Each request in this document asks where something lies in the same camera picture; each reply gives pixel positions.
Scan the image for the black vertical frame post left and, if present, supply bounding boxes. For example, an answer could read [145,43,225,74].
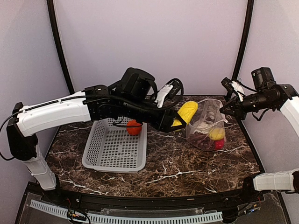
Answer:
[46,0,75,94]

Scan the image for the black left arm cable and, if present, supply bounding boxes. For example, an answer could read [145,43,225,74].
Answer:
[0,119,17,161]

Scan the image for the dark red toy grapes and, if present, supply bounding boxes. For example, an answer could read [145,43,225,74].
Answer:
[187,132,214,151]

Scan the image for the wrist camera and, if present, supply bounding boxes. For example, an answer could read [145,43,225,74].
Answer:
[221,77,246,102]
[155,78,184,108]

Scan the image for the black vertical frame post right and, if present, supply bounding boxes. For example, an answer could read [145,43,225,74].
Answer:
[232,0,255,80]

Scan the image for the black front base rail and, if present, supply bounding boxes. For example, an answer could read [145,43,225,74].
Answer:
[15,181,292,224]

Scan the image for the small yellow toy fruit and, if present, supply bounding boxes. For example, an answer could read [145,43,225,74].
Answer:
[209,127,225,141]

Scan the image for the orange toy fruit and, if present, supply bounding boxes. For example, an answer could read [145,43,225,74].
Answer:
[127,120,142,136]

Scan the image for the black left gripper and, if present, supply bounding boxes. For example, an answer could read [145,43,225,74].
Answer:
[121,96,188,133]

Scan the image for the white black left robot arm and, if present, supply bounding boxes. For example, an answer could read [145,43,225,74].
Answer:
[2,68,186,203]

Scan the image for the black vertical frame post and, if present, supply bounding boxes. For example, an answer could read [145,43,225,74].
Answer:
[46,0,75,94]
[232,0,255,80]

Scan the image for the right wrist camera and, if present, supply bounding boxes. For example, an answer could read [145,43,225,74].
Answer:
[221,77,246,102]

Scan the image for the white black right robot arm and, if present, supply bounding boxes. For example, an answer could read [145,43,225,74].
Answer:
[220,84,299,203]

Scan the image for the clear pink-dotted zip bag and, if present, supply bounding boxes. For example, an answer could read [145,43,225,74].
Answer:
[185,98,227,142]

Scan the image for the red toy bell pepper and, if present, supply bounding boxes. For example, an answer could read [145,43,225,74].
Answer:
[214,139,225,151]

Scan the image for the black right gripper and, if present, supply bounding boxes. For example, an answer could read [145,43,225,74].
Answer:
[220,90,274,120]

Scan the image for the large yellow toy fruit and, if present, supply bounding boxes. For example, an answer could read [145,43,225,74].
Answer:
[174,101,199,132]

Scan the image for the white slotted cable duct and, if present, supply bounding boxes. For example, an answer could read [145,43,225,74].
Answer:
[29,199,223,224]

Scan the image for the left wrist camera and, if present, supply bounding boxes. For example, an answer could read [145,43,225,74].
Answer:
[155,78,184,108]

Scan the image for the white perforated plastic basket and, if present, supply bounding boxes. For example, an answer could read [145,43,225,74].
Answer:
[82,117,147,174]

